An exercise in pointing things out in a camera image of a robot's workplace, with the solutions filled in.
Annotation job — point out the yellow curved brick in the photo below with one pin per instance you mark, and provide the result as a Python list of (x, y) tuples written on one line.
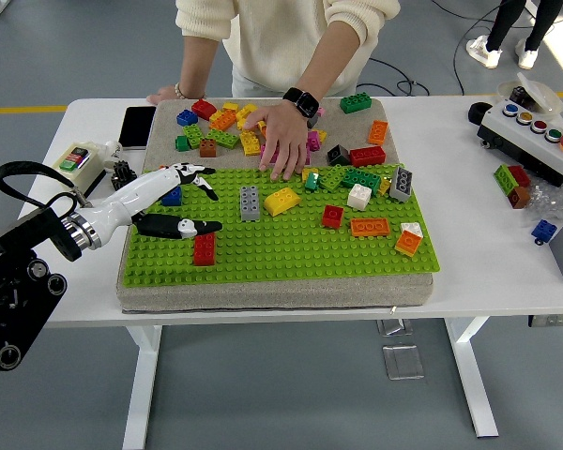
[(282, 201)]

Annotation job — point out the orange and yellow brick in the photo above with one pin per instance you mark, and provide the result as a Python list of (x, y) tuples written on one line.
[(408, 244)]

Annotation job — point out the white toy brick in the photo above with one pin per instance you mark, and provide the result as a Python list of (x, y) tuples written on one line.
[(359, 197), (413, 228)]

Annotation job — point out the cream switch box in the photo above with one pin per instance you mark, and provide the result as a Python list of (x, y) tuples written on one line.
[(77, 159)]

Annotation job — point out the clear floor plate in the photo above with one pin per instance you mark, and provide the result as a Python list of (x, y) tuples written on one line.
[(394, 327), (403, 363)]

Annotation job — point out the light green toy brick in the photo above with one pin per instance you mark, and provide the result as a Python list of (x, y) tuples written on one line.
[(332, 178), (194, 136), (223, 139), (504, 178)]

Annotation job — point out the clear plastic bag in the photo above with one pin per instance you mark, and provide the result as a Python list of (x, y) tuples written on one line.
[(553, 201)]

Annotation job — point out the small green toy brick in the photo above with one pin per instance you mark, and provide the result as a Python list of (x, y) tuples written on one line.
[(183, 143), (312, 183)]

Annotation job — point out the person's left hand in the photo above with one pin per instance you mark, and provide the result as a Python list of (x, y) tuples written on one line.
[(286, 138)]

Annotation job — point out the grey hollow toy brick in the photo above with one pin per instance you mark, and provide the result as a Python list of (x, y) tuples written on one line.
[(401, 184)]

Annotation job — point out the table height control panel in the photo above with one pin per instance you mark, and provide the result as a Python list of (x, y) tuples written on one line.
[(556, 320)]

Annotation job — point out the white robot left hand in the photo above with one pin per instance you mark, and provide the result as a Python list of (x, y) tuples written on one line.
[(131, 197)]

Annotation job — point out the clear lidded plastic container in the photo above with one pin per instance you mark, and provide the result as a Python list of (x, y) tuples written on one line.
[(544, 96)]

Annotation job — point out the black sloped brick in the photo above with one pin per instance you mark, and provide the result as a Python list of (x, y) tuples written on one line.
[(339, 155)]

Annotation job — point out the long grey toy brick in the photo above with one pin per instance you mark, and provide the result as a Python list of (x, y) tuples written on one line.
[(249, 204)]

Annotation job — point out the white button control box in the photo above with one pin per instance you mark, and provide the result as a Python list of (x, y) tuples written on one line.
[(530, 145)]

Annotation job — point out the yellow toy brick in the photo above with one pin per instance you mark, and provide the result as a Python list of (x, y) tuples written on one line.
[(323, 136), (384, 187), (309, 171), (241, 124), (247, 110), (231, 107), (251, 143)]

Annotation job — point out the black gear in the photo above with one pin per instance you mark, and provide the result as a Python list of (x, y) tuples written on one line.
[(122, 173)]

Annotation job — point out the green studded baseplate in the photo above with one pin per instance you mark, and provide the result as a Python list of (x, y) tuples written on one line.
[(286, 255)]

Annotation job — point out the black tape roll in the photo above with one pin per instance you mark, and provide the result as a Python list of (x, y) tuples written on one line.
[(476, 115)]

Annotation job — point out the person's left forearm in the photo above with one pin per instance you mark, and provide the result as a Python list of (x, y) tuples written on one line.
[(335, 54)]

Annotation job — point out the long red toy brick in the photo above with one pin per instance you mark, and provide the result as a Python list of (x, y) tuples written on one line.
[(204, 250)]

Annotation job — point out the person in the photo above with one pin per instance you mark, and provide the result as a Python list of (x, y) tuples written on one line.
[(281, 28), (499, 23)]

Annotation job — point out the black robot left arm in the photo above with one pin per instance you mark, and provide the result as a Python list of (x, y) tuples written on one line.
[(42, 234)]

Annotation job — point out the dark green toy brick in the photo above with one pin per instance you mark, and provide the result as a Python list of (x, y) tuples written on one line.
[(355, 103), (362, 180)]

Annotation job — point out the black smartphone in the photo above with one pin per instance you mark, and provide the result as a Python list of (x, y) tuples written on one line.
[(137, 126)]

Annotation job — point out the person's right hand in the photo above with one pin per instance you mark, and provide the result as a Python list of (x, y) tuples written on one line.
[(165, 95)]

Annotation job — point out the brown toy brick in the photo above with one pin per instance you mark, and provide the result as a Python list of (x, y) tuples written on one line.
[(209, 148), (520, 197)]

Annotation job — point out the small white fitting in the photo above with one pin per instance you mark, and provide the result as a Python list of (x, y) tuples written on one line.
[(112, 150)]

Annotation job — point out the orange toy brick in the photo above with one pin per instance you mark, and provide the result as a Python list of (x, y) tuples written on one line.
[(223, 121), (378, 132), (369, 227)]

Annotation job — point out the white table leg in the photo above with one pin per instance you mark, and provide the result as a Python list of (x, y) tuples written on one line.
[(141, 384), (471, 375)]

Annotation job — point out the person's right forearm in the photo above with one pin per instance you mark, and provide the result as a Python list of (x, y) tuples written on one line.
[(194, 61)]

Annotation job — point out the black smartwatch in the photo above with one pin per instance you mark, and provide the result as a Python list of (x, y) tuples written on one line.
[(302, 102)]

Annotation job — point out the blue toy brick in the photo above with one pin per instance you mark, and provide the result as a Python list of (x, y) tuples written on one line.
[(172, 199), (187, 117)]

